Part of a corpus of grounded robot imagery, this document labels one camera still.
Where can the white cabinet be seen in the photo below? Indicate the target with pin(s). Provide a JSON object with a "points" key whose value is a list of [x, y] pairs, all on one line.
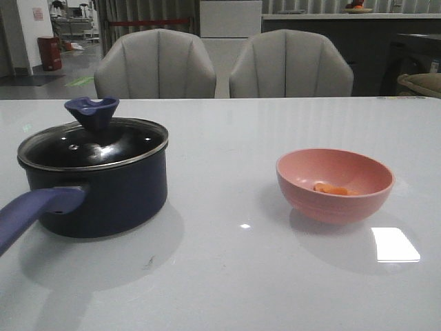
{"points": [[224, 27]]}

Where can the red bin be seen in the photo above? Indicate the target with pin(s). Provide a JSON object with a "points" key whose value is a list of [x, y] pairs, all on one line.
{"points": [[49, 53]]}

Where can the right grey upholstered chair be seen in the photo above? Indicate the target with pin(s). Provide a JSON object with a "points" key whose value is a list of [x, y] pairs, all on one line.
{"points": [[290, 63]]}

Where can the grey upholstered chair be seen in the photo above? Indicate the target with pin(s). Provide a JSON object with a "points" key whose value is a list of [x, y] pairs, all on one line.
{"points": [[156, 64], [290, 63]]}

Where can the dark blue saucepan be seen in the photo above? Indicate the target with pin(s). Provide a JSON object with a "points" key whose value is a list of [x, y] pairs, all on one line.
{"points": [[87, 204]]}

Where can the dark counter with white top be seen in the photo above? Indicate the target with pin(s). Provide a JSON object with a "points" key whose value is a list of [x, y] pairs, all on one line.
{"points": [[362, 39]]}

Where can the pink bowl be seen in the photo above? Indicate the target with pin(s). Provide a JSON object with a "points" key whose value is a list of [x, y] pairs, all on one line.
{"points": [[299, 170]]}

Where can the beige cushion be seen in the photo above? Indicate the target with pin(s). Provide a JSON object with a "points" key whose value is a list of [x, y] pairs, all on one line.
{"points": [[426, 84]]}

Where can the orange ham slices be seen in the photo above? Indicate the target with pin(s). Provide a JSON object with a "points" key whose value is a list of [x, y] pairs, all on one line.
{"points": [[332, 189]]}

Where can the fruit plate on counter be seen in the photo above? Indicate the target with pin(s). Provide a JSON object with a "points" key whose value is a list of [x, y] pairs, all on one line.
{"points": [[356, 7]]}

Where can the left grey upholstered chair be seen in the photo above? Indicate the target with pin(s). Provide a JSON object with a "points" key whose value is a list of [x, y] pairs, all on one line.
{"points": [[156, 64]]}

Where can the red barrier belt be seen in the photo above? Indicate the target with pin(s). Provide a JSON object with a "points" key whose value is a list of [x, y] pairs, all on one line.
{"points": [[161, 22]]}

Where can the glass lid blue knob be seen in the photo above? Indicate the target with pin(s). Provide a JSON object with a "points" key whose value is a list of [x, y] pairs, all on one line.
{"points": [[96, 140]]}

